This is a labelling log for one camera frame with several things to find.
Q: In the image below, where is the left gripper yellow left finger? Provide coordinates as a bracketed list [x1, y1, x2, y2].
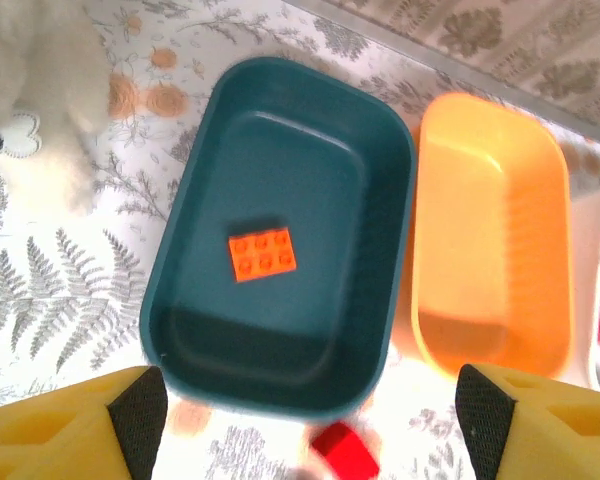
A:
[0, 365, 169, 480]

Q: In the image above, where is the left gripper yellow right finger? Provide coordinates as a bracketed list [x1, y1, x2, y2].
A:
[453, 363, 600, 480]

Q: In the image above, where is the floral tablecloth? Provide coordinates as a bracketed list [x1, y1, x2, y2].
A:
[0, 0, 600, 480]

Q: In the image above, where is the orange plastic container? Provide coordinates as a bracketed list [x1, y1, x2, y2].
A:
[392, 92, 576, 384]

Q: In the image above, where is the orange flat lego plate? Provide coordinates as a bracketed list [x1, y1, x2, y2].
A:
[228, 227, 299, 285]

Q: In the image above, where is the teal plastic container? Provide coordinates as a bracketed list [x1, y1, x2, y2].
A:
[140, 56, 415, 421]

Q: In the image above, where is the white plush dog toy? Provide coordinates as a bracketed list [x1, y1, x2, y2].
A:
[0, 0, 111, 216]

